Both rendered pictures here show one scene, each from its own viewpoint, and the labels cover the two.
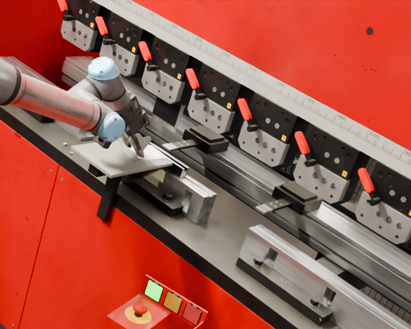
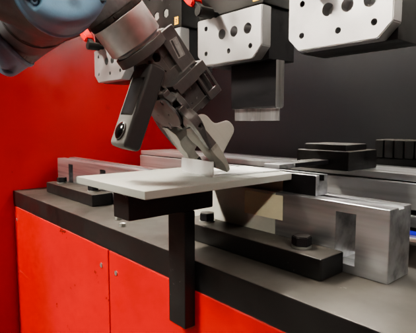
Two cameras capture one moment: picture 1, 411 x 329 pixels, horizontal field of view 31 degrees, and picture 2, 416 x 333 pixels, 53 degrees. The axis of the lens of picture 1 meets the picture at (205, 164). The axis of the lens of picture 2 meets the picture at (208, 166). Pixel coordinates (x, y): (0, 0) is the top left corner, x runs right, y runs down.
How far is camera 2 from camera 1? 172 cm
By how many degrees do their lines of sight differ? 23
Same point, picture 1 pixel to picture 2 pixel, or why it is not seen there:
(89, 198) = (155, 290)
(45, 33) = not seen: hidden behind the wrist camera
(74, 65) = (150, 154)
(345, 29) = not seen: outside the picture
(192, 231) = (389, 301)
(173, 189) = (309, 224)
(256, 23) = not seen: outside the picture
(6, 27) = (63, 127)
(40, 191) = (96, 306)
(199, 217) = (390, 266)
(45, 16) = (111, 114)
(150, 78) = (210, 41)
